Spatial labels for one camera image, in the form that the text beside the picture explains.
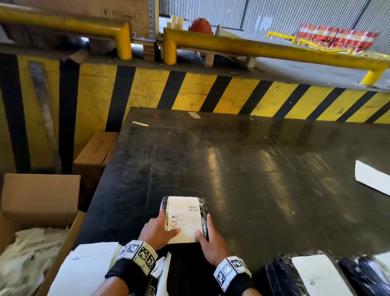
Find person's left hand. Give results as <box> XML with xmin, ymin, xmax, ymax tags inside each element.
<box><xmin>139</xmin><ymin>209</ymin><xmax>182</xmax><ymax>251</ymax></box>

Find pile of crumpled backing paper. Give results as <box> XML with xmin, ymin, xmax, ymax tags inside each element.
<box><xmin>0</xmin><ymin>226</ymin><xmax>70</xmax><ymax>296</ymax></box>

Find small wooden block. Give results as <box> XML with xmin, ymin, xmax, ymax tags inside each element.
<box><xmin>69</xmin><ymin>48</ymin><xmax>89</xmax><ymax>64</ymax></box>

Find person's left forearm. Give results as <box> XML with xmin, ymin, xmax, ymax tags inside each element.
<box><xmin>91</xmin><ymin>276</ymin><xmax>130</xmax><ymax>296</ymax></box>

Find white paper sheet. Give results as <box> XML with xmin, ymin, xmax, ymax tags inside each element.
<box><xmin>355</xmin><ymin>160</ymin><xmax>390</xmax><ymax>196</ymax></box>

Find person's right hand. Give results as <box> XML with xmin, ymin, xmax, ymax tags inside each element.
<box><xmin>195</xmin><ymin>213</ymin><xmax>230</xmax><ymax>268</ymax></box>

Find stack of white labels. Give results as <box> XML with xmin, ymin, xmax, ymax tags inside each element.
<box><xmin>47</xmin><ymin>242</ymin><xmax>124</xmax><ymax>296</ymax></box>

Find small brown cardboard box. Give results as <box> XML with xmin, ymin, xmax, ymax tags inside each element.
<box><xmin>72</xmin><ymin>131</ymin><xmax>120</xmax><ymax>189</ymax></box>

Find cream paper rolls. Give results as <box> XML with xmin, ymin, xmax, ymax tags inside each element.
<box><xmin>166</xmin><ymin>15</ymin><xmax>184</xmax><ymax>30</ymax></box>

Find open brown cardboard box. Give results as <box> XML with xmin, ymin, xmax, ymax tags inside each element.
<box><xmin>0</xmin><ymin>174</ymin><xmax>86</xmax><ymax>296</ymax></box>

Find yellow guard rail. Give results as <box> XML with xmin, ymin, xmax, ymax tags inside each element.
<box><xmin>163</xmin><ymin>27</ymin><xmax>390</xmax><ymax>87</ymax></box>
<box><xmin>0</xmin><ymin>6</ymin><xmax>132</xmax><ymax>61</ymax></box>

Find wooden pallet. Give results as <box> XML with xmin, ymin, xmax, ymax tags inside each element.
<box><xmin>88</xmin><ymin>38</ymin><xmax>160</xmax><ymax>61</ymax></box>

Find white backing paper strip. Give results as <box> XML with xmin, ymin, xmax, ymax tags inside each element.
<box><xmin>151</xmin><ymin>256</ymin><xmax>167</xmax><ymax>280</ymax></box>
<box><xmin>157</xmin><ymin>251</ymin><xmax>172</xmax><ymax>296</ymax></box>

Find small yellow floor rail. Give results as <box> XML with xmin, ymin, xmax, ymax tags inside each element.
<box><xmin>266</xmin><ymin>31</ymin><xmax>298</xmax><ymax>45</ymax></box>
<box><xmin>297</xmin><ymin>39</ymin><xmax>355</xmax><ymax>55</ymax></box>

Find stack black packets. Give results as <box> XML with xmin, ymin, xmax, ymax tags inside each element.
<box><xmin>160</xmin><ymin>196</ymin><xmax>209</xmax><ymax>244</ymax></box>

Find yellow black striped barrier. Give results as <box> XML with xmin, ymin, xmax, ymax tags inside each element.
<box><xmin>0</xmin><ymin>54</ymin><xmax>390</xmax><ymax>176</ymax></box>

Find stack of red drink packs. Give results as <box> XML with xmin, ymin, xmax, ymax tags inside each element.
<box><xmin>297</xmin><ymin>24</ymin><xmax>380</xmax><ymax>51</ymax></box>

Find white table with wooden legs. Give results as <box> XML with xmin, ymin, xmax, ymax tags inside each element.
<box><xmin>202</xmin><ymin>26</ymin><xmax>258</xmax><ymax>69</ymax></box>

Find large plywood crate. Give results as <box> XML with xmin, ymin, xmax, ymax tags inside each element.
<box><xmin>18</xmin><ymin>0</ymin><xmax>160</xmax><ymax>42</ymax></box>

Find red hard hat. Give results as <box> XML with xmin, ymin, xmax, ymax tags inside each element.
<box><xmin>188</xmin><ymin>17</ymin><xmax>213</xmax><ymax>35</ymax></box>

